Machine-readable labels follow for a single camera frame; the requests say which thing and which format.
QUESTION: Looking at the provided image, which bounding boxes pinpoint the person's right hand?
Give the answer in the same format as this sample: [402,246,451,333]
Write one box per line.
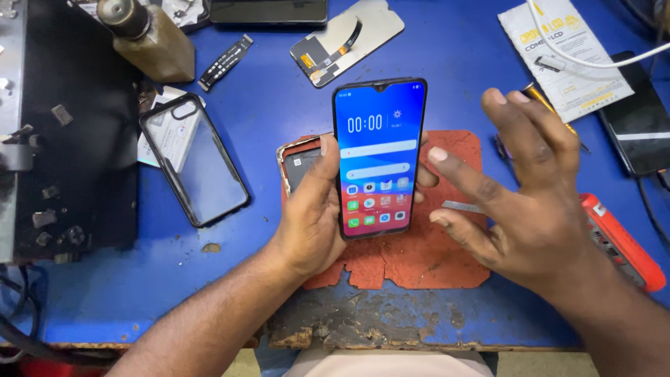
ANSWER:
[427,88,604,297]

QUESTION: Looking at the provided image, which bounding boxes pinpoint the person's left hand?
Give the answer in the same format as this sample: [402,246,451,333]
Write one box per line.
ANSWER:
[269,131,440,279]

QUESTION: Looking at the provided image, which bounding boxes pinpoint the black smartphone with lit screen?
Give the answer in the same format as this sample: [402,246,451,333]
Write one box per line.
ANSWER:
[332,77,428,241]

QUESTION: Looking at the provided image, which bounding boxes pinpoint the thin metal pry blade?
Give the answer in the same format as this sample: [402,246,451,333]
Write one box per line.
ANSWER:
[442,200,487,215]

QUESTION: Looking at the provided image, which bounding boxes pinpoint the purple pry tool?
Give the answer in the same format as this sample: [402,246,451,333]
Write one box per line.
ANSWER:
[493,133,515,163]

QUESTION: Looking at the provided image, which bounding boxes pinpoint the red handheld tool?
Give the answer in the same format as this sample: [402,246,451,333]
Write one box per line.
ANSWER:
[579,193,667,293]

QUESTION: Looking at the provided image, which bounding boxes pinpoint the worn red work mat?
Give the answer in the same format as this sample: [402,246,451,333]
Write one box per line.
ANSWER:
[281,130,492,291]

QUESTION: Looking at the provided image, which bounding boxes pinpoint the clear phone case black rim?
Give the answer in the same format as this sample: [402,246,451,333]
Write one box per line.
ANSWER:
[139,93,251,228]

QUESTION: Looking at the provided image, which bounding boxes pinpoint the person's light clothing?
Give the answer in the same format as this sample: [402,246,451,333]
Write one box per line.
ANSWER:
[282,348,496,377]

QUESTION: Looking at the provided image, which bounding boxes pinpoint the white display packaging sleeve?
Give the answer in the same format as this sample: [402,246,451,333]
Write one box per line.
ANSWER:
[497,0,635,124]

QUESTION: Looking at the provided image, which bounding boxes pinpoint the white paper cards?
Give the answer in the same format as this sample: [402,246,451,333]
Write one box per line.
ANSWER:
[136,86,206,169]

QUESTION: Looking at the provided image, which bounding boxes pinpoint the detached phone display panel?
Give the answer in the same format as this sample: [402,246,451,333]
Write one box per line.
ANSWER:
[289,0,405,89]

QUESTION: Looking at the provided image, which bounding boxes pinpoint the black phone with dark screen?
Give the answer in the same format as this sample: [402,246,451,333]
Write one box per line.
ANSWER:
[209,0,329,27]

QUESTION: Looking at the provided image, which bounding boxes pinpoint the brown glass bottle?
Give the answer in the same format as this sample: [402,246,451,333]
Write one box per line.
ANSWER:
[96,0,196,84]

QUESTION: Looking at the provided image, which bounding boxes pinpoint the black metal repair machine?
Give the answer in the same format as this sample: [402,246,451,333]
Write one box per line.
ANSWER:
[0,0,141,266]

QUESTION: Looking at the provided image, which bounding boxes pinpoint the worn phone back frame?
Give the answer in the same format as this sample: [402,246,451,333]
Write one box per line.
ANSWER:
[276,134,323,199]

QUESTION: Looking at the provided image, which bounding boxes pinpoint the black charging cable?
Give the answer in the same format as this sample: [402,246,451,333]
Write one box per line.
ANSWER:
[635,170,670,248]

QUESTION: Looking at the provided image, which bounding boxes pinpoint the gold-handled screwdriver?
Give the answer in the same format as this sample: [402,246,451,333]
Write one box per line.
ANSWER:
[521,82,593,154]

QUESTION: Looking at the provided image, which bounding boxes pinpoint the black phone with cable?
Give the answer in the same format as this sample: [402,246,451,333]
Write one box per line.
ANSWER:
[598,50,670,178]

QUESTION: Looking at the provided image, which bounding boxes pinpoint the white cable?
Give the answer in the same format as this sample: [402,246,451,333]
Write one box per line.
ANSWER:
[526,0,670,70]

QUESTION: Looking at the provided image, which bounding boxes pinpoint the black flex ribbon cable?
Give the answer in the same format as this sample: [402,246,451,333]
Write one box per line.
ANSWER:
[197,34,254,93]

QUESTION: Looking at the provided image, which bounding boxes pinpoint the black cables bundle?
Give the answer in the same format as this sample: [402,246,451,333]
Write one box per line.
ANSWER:
[0,264,122,367]

